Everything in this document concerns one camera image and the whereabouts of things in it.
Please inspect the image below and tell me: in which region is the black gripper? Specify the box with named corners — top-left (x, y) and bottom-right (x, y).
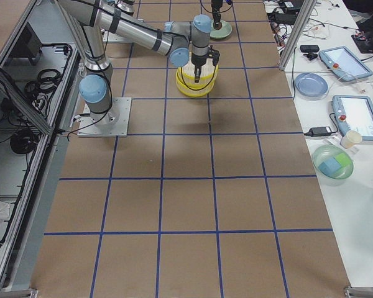
top-left (213, 12), bottom-right (222, 30)
top-left (191, 45), bottom-right (220, 83)

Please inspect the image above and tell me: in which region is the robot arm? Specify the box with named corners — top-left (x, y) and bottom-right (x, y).
top-left (58, 1), bottom-right (220, 129)
top-left (211, 0), bottom-right (223, 30)

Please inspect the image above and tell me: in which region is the light green plate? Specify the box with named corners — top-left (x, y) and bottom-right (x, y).
top-left (210, 20), bottom-right (233, 40)

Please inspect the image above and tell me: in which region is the black power adapter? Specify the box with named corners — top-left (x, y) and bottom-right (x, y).
top-left (279, 0), bottom-right (304, 11)

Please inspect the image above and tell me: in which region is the black webcam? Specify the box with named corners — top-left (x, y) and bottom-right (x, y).
top-left (300, 45), bottom-right (320, 61)

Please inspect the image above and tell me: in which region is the blue plate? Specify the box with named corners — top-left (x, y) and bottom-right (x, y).
top-left (295, 73), bottom-right (329, 99)

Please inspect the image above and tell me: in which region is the upper teach pendant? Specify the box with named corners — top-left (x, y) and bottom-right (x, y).
top-left (318, 46), bottom-right (373, 81)

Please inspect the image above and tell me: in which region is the teach pendant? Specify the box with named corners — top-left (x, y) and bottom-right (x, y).
top-left (332, 95), bottom-right (373, 141)
top-left (318, 46), bottom-right (373, 81)

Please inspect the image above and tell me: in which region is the black power brick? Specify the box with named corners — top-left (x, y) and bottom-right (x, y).
top-left (304, 126), bottom-right (338, 137)

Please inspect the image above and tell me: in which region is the lower teach pendant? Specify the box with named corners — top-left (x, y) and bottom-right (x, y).
top-left (332, 95), bottom-right (373, 141)

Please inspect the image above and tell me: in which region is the green bowl with blocks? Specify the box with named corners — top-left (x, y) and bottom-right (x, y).
top-left (312, 145), bottom-right (354, 186)

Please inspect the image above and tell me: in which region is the beige paper cup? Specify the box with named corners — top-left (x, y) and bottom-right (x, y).
top-left (340, 130), bottom-right (362, 149)

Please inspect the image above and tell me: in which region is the aluminium frame post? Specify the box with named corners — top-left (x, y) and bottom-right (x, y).
top-left (279, 0), bottom-right (316, 71)

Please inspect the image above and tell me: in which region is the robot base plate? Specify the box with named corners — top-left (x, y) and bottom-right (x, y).
top-left (77, 97), bottom-right (132, 137)

